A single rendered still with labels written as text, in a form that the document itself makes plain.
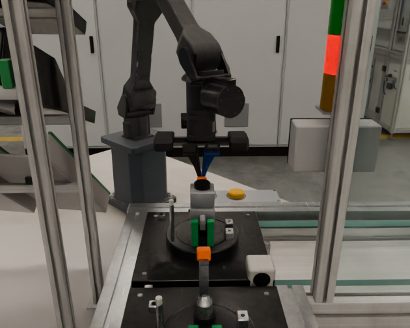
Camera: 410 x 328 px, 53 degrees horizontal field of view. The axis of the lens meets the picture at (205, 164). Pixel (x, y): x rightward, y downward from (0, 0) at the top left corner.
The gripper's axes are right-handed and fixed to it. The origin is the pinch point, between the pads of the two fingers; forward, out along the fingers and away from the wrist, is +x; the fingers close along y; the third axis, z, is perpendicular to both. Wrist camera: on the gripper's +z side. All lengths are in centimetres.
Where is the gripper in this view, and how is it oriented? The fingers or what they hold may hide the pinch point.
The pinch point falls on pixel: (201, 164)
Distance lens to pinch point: 83.7
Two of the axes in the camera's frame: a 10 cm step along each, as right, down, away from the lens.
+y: -10.0, 0.1, -0.1
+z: -0.2, -3.6, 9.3
